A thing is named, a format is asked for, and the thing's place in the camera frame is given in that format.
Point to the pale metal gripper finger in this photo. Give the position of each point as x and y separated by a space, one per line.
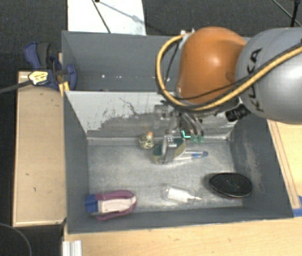
172 151
164 151

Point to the dark green flat pouch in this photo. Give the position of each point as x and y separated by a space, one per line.
181 147

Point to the clear tube with blue cap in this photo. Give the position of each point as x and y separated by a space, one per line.
193 155

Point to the grey metal bin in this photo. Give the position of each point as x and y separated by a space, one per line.
129 169

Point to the clear plastic bottle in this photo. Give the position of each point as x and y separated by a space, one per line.
179 194

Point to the black round disc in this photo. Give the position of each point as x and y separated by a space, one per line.
231 185

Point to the purple and white stapler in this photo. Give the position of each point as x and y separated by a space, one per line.
113 204

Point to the pale wood board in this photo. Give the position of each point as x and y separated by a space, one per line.
40 156

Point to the black cylinder on white bracket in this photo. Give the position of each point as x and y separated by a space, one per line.
235 113

